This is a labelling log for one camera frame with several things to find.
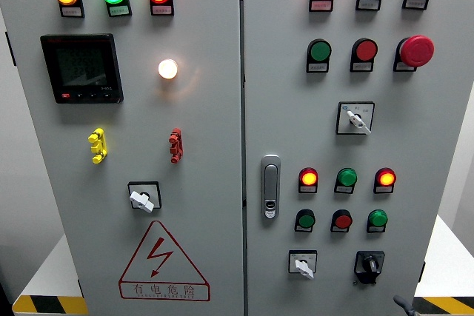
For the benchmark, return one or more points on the black knob turn switch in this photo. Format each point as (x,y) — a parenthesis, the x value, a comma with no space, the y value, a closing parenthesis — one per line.
(370,265)

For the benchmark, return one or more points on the black door hinge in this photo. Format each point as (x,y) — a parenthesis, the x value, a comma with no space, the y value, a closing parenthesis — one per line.
(421,271)
(80,288)
(10,49)

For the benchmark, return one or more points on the black yellow striped tape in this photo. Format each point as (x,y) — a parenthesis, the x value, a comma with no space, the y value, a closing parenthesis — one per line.
(48,305)
(448,305)

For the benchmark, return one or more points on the small green lamp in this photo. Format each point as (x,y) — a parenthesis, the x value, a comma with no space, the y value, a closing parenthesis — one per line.
(378,218)
(347,177)

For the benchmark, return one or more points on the small red push button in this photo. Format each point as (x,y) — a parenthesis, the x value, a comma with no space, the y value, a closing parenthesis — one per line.
(343,221)

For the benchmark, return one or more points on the small red lit lamp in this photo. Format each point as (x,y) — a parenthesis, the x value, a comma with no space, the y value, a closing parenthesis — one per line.
(386,178)
(309,178)

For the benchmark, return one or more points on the small green push button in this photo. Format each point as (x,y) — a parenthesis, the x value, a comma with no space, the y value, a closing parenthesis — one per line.
(306,221)

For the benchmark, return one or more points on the pale grey cabinet door with lock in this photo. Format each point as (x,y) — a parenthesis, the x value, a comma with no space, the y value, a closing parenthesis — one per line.
(407,138)

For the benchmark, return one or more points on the silver door lock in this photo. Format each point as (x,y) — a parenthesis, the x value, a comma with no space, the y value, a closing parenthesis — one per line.
(270,183)

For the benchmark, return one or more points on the red warning triangle sign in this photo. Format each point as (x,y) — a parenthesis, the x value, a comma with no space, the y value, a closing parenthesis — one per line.
(159,257)

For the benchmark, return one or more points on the large red stop button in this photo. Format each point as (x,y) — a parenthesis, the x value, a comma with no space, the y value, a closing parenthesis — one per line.
(417,51)

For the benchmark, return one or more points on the large red push button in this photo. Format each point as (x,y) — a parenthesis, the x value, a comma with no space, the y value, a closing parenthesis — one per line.
(366,50)

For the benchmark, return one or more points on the pale grey cabinet door with display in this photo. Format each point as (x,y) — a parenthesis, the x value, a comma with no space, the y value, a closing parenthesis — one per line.
(207,127)

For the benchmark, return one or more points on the large green push button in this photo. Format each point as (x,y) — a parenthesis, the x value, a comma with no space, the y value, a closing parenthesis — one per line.
(320,51)

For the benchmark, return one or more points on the white lit lamp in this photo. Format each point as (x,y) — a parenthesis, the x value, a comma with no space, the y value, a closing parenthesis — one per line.
(167,69)

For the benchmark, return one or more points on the black display meter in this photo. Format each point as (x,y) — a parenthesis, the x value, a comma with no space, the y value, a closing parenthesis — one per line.
(81,68)

